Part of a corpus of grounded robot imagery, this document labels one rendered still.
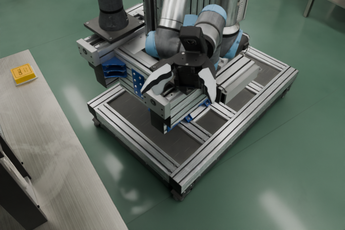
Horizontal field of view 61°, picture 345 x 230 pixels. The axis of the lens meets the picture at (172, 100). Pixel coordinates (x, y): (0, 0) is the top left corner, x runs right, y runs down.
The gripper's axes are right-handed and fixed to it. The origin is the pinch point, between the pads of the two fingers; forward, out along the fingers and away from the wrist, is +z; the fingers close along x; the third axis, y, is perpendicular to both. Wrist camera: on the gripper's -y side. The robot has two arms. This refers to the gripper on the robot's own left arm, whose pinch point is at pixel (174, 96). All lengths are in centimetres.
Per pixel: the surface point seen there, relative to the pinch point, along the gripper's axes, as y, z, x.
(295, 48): 130, -205, -33
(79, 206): 30.4, 15.3, 25.4
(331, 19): 134, -265, -66
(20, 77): 22, -20, 69
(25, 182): 23.9, 15.5, 39.3
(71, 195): 29.9, 13.4, 29.2
